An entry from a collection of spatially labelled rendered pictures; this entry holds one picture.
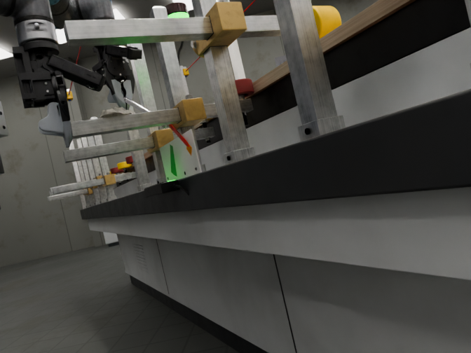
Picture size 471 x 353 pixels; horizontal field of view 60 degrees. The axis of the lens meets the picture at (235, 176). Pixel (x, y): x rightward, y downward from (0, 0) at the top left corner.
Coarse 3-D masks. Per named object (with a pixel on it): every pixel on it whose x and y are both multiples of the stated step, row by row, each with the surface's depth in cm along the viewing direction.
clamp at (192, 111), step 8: (184, 104) 91; (192, 104) 92; (200, 104) 92; (184, 112) 91; (192, 112) 91; (200, 112) 92; (184, 120) 92; (192, 120) 92; (200, 120) 94; (176, 128) 98
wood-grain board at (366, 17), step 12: (384, 0) 64; (396, 0) 62; (408, 0) 61; (360, 12) 69; (372, 12) 67; (384, 12) 65; (348, 24) 72; (360, 24) 69; (372, 24) 68; (324, 36) 78; (336, 36) 75; (348, 36) 72; (324, 48) 78; (276, 72) 94; (288, 72) 90; (264, 84) 99; (252, 96) 107; (144, 156) 209
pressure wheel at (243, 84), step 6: (246, 78) 100; (240, 84) 99; (246, 84) 100; (252, 84) 102; (240, 90) 99; (246, 90) 99; (252, 90) 101; (240, 96) 102; (246, 96) 105; (246, 120) 102
